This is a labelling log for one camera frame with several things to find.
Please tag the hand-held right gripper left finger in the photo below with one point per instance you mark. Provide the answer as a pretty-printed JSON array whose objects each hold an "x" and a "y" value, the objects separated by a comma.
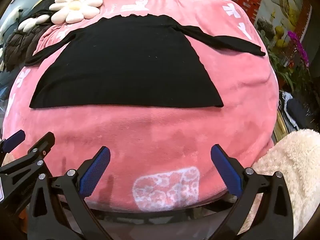
[{"x": 96, "y": 172}]

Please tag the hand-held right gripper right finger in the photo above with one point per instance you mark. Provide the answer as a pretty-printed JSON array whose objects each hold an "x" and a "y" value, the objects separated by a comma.
[{"x": 226, "y": 172}]

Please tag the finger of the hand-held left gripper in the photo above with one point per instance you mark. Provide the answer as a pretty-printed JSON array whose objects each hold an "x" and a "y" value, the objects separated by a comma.
[
  {"x": 41, "y": 143},
  {"x": 15, "y": 138}
]

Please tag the black long-sleeve sweater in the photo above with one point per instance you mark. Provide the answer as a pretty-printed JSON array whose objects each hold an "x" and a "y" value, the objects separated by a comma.
[{"x": 125, "y": 67}]

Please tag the beige plush cloth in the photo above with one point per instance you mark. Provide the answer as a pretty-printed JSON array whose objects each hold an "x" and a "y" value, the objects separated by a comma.
[{"x": 6, "y": 158}]

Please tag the cream fluffy blanket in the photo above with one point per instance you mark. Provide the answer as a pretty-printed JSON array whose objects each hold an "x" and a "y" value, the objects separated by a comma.
[{"x": 295, "y": 167}]

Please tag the pink printed plush blanket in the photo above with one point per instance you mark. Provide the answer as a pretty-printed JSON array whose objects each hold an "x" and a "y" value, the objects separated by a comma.
[{"x": 162, "y": 135}]

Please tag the dark blue garment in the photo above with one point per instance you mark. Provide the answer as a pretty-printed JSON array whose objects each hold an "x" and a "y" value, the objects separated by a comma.
[{"x": 297, "y": 112}]

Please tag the small white flower pillow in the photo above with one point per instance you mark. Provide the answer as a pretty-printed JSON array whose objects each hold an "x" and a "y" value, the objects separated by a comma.
[{"x": 32, "y": 22}]

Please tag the green potted plant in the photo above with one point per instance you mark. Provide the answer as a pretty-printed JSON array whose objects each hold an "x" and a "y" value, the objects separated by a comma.
[{"x": 280, "y": 65}]

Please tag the yellow and black cloth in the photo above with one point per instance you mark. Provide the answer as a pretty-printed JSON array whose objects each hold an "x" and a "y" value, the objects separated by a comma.
[{"x": 46, "y": 1}]

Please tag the large white flower pillow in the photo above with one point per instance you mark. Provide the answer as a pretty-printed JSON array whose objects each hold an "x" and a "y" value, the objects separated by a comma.
[{"x": 75, "y": 5}]

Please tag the purple orchid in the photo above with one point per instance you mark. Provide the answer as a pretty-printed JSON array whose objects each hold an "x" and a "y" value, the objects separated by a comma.
[{"x": 298, "y": 46}]

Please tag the yellow flowers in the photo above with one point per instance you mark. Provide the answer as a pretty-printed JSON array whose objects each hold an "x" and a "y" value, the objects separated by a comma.
[{"x": 280, "y": 36}]

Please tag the gold metal frame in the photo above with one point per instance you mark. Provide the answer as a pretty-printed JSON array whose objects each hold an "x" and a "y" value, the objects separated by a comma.
[{"x": 281, "y": 126}]

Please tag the wall poster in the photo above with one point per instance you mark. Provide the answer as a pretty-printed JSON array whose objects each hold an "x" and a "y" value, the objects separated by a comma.
[{"x": 282, "y": 2}]

